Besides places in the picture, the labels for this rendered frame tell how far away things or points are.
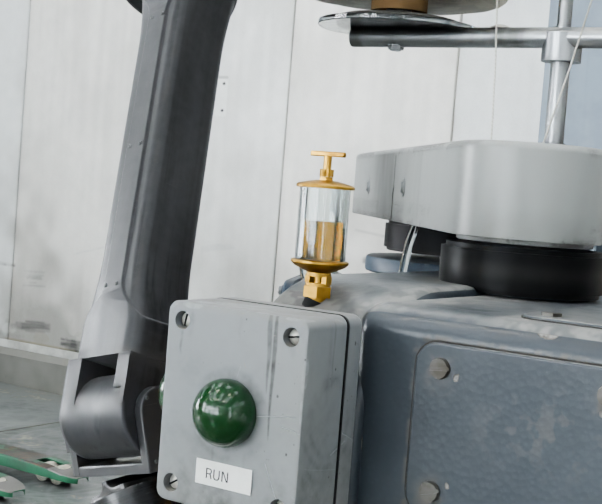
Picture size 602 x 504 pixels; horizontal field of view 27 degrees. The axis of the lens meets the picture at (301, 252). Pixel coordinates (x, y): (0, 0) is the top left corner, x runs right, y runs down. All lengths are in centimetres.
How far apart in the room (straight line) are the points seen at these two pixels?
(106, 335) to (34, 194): 715
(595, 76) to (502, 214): 493
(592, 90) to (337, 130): 162
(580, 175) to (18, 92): 757
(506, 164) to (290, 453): 21
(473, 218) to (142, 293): 28
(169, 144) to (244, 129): 608
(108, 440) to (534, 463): 39
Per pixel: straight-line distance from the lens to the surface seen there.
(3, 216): 820
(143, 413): 84
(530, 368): 53
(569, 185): 66
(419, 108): 642
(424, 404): 55
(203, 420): 54
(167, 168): 90
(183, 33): 95
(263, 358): 53
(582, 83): 560
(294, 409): 53
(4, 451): 588
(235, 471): 55
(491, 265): 66
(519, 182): 66
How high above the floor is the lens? 138
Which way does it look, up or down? 3 degrees down
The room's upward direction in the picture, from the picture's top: 5 degrees clockwise
